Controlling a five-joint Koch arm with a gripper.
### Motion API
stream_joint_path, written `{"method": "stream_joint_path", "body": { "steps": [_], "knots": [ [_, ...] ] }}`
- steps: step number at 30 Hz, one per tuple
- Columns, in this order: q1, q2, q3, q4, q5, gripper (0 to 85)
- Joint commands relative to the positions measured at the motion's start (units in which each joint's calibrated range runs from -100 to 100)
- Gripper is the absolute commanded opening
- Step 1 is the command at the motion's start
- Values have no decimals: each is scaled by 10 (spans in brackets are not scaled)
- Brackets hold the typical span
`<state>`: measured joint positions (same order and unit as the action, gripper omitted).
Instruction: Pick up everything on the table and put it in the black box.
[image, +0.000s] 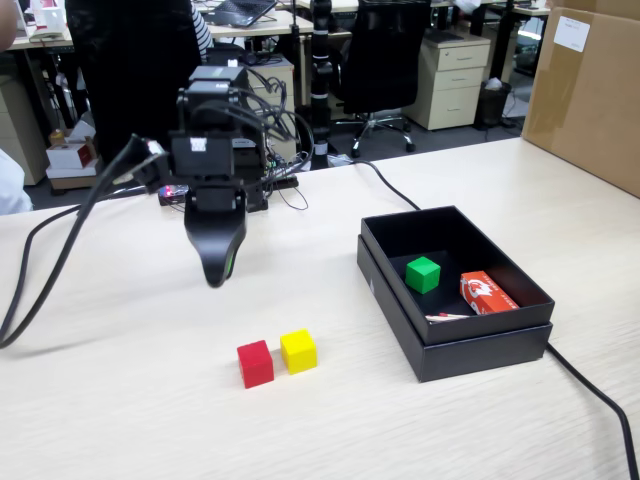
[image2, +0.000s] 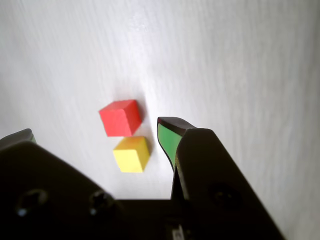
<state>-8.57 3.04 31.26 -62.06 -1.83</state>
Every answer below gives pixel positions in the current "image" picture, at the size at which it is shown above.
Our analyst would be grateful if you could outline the white shipping label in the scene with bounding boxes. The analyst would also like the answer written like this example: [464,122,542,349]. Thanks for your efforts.
[553,15,592,53]

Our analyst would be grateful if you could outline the large brown cardboard box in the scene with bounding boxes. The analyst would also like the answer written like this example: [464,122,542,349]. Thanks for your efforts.
[520,0,640,199]

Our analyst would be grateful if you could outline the light wood office desk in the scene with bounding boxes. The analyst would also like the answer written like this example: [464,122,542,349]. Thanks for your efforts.
[205,8,351,40]
[0,30,84,131]

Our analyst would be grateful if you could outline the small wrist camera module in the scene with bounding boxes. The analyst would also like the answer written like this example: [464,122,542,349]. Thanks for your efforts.
[130,133,170,195]

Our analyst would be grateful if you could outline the beige drawer pedestal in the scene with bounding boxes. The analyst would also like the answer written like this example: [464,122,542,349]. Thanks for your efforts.
[402,32,492,132]
[247,53,297,160]

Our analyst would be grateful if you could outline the thick black camera cable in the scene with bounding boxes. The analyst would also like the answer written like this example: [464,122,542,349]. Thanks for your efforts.
[0,133,169,350]

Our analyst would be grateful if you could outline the flat brown cardboard box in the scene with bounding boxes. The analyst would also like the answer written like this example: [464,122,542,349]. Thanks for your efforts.
[45,167,106,192]

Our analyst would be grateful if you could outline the desk with black legs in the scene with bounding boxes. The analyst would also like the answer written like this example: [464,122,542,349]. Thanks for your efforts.
[429,0,551,84]

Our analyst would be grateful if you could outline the small picture frame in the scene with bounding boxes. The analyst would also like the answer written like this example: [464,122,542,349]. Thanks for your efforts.
[13,0,30,39]

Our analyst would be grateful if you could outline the person in striped shirt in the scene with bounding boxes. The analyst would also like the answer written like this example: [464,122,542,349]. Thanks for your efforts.
[189,2,216,64]

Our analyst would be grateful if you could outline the thin black stand pole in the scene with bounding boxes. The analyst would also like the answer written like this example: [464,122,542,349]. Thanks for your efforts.
[289,0,302,109]

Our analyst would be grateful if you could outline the thick black power cable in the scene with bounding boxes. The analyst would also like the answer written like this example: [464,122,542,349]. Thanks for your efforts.
[349,158,640,479]

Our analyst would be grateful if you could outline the black pole white bands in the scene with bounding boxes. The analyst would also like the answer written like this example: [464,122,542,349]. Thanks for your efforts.
[308,0,335,170]

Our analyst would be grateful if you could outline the red wooden cube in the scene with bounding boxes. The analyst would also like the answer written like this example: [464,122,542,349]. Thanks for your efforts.
[236,339,275,390]

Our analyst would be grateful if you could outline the orange matchbox carton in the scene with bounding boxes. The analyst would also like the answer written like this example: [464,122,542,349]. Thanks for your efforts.
[459,270,521,317]

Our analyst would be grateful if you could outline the dark open laptop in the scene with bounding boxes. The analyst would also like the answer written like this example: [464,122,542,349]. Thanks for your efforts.
[203,0,279,29]

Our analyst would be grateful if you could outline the white red small carton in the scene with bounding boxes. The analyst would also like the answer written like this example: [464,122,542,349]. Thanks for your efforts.
[46,142,99,170]

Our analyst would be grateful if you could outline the thin black wire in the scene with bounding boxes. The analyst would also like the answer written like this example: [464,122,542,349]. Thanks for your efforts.
[272,185,310,212]

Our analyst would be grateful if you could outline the green wooden cube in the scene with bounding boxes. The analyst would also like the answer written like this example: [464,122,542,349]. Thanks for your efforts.
[404,255,442,295]

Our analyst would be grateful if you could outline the black high-back office chair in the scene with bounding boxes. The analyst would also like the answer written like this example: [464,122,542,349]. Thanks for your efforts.
[64,0,211,166]

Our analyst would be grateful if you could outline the controller board with LED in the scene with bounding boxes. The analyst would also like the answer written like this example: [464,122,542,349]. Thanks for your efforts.
[158,183,192,207]

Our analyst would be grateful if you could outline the black box lid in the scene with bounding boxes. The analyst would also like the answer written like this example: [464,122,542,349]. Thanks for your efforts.
[356,234,554,384]

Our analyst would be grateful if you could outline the person in white clothing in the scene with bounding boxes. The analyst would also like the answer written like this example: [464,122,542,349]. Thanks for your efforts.
[0,148,34,216]

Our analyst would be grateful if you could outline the robot wire bundle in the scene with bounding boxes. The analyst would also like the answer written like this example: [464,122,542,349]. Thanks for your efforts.
[234,67,316,196]

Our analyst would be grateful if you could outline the black mesh office chair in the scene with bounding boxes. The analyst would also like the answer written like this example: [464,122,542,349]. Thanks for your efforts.
[339,0,434,159]

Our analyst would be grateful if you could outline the black cardboard box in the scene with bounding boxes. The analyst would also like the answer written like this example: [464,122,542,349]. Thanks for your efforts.
[360,204,556,346]

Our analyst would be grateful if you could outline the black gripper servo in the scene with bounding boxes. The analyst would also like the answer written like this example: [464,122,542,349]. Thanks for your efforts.
[183,178,249,289]

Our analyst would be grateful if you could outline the beige side cabinet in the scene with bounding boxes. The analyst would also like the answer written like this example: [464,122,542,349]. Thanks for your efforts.
[0,74,50,187]

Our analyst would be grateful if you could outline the black waste bin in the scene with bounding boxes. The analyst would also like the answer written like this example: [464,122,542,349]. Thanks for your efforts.
[477,79,515,130]

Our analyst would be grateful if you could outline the yellow wooden cube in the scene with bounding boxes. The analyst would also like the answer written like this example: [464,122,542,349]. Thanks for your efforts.
[279,328,319,376]

